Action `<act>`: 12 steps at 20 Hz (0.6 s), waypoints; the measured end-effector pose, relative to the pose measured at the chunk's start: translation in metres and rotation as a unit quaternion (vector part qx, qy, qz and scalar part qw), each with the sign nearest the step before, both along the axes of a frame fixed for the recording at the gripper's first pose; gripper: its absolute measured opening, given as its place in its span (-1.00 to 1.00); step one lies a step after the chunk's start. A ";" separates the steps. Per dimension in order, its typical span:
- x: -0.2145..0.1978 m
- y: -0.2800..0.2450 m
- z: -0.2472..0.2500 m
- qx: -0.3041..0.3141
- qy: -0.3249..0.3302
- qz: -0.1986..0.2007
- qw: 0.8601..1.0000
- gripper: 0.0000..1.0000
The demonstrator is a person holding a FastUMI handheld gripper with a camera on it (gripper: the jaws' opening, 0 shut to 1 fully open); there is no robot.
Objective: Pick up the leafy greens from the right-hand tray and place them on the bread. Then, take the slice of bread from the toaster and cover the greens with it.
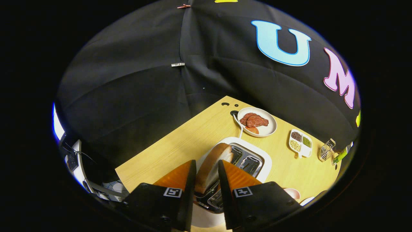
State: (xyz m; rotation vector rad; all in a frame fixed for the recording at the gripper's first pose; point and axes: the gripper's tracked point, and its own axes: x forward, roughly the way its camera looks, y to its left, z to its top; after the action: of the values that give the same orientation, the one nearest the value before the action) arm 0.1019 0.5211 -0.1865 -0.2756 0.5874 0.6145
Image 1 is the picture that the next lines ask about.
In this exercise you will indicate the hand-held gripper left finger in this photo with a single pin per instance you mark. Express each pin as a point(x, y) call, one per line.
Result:
point(190, 193)

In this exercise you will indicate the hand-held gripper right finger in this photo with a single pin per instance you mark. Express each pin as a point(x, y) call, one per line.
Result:
point(225, 196)

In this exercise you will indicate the plain white bread slice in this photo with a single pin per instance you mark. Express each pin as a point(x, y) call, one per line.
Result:
point(209, 170)

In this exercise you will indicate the white toaster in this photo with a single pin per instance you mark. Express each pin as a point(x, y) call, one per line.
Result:
point(207, 220)

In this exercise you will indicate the pink round plate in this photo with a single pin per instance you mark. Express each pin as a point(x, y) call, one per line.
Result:
point(293, 193)

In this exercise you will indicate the orange food slice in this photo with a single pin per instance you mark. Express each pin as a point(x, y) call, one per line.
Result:
point(253, 130)

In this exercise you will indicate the beige oval plate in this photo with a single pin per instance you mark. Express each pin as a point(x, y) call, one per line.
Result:
point(268, 129)

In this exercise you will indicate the white square plate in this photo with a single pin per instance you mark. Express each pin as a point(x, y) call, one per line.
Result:
point(306, 200)

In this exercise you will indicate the brown meat piece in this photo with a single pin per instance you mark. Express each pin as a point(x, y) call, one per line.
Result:
point(257, 121)

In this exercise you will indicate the pile of yellow soybeans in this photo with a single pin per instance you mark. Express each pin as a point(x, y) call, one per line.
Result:
point(295, 145)

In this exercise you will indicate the white divided dish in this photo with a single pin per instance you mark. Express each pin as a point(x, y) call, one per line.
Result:
point(305, 150)

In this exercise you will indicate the pile of dark red beans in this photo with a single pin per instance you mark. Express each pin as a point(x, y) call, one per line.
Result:
point(296, 136)

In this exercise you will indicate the pile of green beans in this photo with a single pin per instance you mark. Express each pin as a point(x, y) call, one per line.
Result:
point(306, 142)

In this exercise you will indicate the black backdrop cloth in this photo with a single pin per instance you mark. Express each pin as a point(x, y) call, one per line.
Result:
point(145, 96)

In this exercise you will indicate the green label plastic bottle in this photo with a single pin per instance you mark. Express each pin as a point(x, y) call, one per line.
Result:
point(340, 156)

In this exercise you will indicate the silver clip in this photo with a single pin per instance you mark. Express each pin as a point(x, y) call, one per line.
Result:
point(178, 64)

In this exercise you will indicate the white furniture frame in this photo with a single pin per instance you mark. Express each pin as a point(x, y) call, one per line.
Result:
point(79, 170)

